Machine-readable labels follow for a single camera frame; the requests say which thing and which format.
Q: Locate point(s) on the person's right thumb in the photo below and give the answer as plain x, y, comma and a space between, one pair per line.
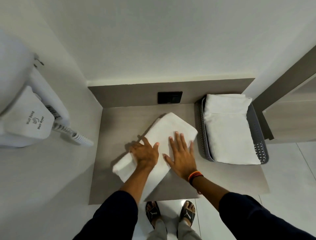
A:
168, 159

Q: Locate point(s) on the white hair dryer wall base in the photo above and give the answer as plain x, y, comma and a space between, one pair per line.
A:
42, 86

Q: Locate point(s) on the person's right little finger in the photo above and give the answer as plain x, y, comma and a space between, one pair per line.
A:
191, 147

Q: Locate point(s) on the person's right forearm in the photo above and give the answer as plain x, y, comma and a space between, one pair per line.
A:
234, 210

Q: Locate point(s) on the large white folded towel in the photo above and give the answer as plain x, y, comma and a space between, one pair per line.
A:
229, 141

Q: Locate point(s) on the person's right middle finger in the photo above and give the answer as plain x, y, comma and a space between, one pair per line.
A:
178, 141

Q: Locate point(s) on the person's left forearm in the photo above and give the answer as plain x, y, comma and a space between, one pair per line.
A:
123, 197

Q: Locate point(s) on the white hair dryer handset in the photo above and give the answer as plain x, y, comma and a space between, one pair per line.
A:
27, 123

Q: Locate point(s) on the person's black slipper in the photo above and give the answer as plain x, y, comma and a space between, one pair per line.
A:
187, 213
152, 213

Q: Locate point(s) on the person's right grey trouser leg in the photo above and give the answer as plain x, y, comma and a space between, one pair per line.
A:
187, 232

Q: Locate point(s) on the person's right hand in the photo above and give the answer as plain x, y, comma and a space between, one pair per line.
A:
184, 160

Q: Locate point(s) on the person's left black slipper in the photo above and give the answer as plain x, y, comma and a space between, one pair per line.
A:
152, 213

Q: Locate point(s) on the white bath towel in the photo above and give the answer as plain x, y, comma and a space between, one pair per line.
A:
165, 133

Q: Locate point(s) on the black wall socket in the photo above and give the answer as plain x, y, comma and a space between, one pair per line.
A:
169, 97

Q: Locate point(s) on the person's left grey trouser leg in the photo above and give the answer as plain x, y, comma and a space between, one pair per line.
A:
158, 231

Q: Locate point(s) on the light wood cabinet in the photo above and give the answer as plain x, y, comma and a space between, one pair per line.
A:
288, 118

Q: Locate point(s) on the grey plastic lattice basket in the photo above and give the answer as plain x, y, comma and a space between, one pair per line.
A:
260, 145

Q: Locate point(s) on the person's left hand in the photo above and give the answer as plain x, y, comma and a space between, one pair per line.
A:
145, 155

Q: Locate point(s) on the person's right black slipper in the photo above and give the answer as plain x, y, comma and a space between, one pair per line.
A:
187, 213

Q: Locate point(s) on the person's grey trouser leg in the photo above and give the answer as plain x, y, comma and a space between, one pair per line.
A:
158, 231
187, 232

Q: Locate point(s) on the small white folded towel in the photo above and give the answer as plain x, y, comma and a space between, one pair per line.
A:
226, 103

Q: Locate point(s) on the person's left thumb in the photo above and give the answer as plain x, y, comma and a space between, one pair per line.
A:
156, 146

